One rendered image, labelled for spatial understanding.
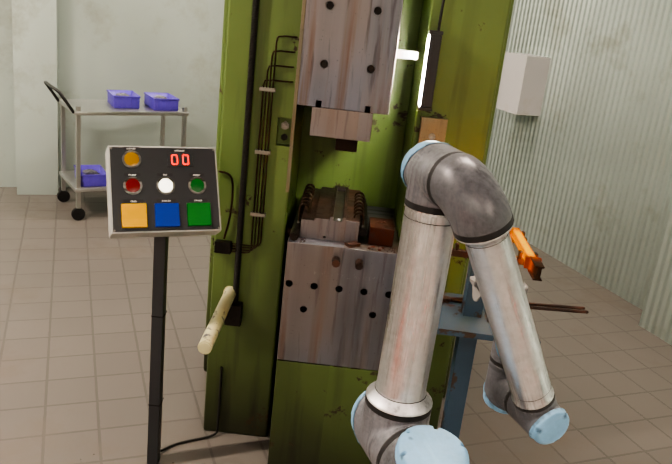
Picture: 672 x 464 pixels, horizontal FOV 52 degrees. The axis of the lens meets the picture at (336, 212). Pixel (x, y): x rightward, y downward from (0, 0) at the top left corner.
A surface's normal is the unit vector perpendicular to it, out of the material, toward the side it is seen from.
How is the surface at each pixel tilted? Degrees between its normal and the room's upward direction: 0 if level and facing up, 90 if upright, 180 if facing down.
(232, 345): 90
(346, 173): 90
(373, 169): 90
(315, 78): 90
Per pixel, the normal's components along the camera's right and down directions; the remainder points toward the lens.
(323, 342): -0.04, 0.29
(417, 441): 0.14, -0.92
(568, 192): -0.93, 0.00
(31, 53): 0.34, 0.31
